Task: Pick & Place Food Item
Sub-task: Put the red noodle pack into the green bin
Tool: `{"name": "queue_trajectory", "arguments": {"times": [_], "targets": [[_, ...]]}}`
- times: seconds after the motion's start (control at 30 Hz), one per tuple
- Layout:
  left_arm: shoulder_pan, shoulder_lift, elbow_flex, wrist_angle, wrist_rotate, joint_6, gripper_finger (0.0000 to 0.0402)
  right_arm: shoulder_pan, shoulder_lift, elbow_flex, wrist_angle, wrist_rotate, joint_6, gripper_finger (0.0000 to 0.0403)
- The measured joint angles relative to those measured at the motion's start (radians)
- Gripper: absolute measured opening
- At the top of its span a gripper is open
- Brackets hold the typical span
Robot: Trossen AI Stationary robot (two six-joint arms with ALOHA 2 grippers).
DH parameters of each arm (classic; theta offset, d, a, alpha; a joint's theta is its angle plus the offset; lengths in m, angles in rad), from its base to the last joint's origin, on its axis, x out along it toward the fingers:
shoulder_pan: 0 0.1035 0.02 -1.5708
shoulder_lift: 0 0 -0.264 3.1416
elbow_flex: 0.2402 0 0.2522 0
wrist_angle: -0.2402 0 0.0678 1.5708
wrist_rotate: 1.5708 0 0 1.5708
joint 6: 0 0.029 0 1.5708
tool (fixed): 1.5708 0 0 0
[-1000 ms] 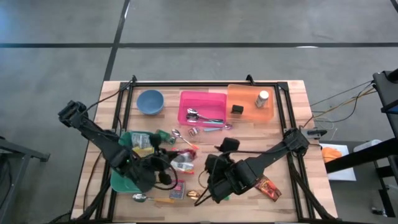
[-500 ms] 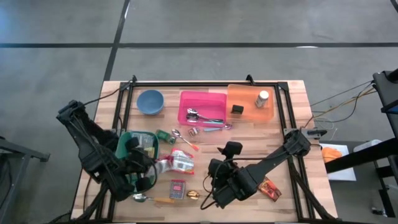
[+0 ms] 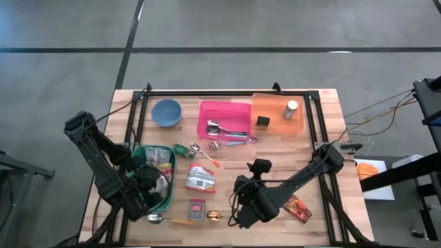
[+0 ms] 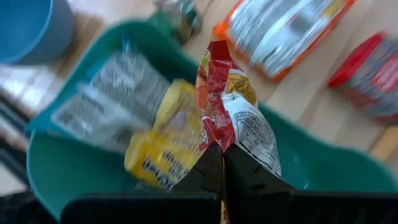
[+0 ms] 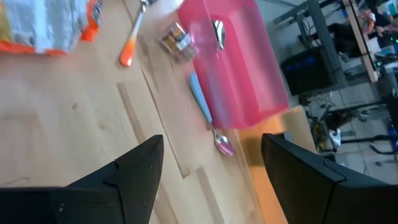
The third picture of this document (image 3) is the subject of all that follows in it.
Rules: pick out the white paper sheet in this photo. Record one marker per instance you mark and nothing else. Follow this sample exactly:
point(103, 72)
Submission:
point(380, 193)

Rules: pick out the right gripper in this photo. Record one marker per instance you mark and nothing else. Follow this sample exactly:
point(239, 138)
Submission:
point(255, 206)

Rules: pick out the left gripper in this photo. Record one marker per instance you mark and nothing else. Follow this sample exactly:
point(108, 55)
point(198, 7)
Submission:
point(147, 179)

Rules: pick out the white-lidded spice jar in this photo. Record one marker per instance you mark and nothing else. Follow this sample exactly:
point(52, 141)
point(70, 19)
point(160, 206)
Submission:
point(290, 109)

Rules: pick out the taco seasoning mix packet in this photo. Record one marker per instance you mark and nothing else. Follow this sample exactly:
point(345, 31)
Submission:
point(299, 210)

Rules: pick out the pink plastic bin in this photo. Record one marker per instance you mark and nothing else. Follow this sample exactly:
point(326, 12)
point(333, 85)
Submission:
point(234, 112)

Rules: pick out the small black floor device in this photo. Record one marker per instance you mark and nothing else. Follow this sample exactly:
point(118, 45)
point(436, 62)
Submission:
point(418, 235)

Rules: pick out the dark green spice tin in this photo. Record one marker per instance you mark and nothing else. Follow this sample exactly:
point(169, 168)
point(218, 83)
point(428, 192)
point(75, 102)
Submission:
point(263, 121)

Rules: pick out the yellow ramen packet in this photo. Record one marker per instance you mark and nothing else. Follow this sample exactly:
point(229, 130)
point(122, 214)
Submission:
point(164, 166)

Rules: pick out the dark metal spoon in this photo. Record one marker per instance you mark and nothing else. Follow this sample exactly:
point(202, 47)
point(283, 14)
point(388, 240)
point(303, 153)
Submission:
point(212, 130)

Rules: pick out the teal plastic basket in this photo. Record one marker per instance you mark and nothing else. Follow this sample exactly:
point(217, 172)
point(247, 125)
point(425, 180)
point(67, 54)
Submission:
point(171, 196)

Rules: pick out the red spice tin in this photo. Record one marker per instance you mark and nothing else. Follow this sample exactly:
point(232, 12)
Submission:
point(196, 209)

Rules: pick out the orange plastic bin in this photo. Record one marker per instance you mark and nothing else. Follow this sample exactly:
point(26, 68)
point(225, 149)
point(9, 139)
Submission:
point(275, 106)

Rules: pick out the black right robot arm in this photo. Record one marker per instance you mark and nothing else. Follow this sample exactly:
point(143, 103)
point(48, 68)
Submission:
point(296, 180)

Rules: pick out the orange Maruchan ramen packet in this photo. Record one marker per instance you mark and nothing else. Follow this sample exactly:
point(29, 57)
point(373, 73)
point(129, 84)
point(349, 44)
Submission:
point(200, 179)

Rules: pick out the grey metal stand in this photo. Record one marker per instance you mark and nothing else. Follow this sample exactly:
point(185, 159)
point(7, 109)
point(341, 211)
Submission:
point(27, 167)

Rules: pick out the white plastic container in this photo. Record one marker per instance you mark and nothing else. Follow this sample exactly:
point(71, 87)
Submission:
point(406, 160)

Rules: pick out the black equipment stand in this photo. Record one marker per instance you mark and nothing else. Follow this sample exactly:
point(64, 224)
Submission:
point(429, 103)

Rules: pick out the orange cloth object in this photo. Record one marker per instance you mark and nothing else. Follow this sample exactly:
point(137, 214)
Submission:
point(367, 171)

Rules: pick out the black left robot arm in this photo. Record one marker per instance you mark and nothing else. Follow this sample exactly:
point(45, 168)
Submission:
point(103, 172)

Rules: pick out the black aluminium rig frame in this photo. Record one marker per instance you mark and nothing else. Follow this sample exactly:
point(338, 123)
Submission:
point(172, 93)

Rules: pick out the small saffron spice jar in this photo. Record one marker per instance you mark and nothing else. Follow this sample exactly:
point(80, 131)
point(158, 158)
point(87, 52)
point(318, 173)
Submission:
point(215, 146)

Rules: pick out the blue bowl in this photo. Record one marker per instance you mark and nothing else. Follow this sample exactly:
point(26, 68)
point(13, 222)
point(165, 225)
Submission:
point(166, 113)

